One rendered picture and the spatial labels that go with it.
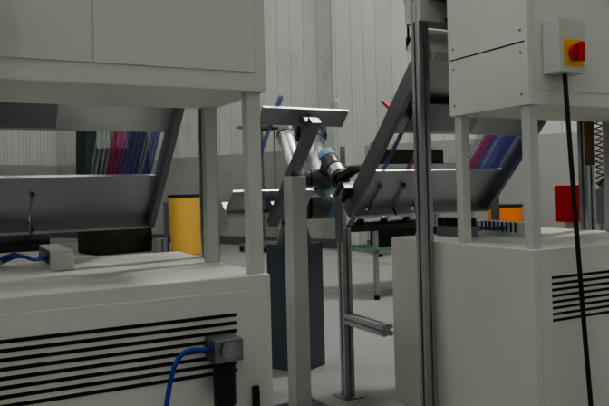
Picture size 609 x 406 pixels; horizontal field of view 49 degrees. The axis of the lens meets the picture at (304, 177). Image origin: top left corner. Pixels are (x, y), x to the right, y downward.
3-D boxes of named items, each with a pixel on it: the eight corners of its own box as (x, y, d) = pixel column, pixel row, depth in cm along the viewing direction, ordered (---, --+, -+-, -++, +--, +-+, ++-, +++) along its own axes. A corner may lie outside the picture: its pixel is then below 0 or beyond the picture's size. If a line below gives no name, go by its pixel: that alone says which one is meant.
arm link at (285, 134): (272, 112, 325) (288, 172, 286) (294, 112, 327) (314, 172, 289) (270, 133, 332) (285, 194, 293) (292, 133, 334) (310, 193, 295)
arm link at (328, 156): (332, 159, 298) (334, 144, 292) (341, 175, 291) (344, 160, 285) (315, 161, 295) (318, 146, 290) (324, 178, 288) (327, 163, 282)
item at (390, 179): (352, 210, 259) (348, 205, 261) (483, 205, 290) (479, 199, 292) (369, 173, 248) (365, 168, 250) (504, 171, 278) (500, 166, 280)
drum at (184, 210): (188, 256, 817) (186, 194, 818) (160, 255, 843) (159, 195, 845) (215, 252, 858) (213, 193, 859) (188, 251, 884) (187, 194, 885)
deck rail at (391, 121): (349, 217, 257) (343, 207, 262) (353, 217, 258) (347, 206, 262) (424, 59, 215) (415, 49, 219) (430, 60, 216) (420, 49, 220)
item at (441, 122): (391, 140, 236) (384, 130, 239) (529, 141, 266) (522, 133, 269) (429, 59, 216) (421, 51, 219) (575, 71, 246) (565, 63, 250)
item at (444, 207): (353, 217, 258) (346, 205, 263) (485, 211, 289) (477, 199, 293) (354, 215, 258) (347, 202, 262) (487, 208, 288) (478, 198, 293)
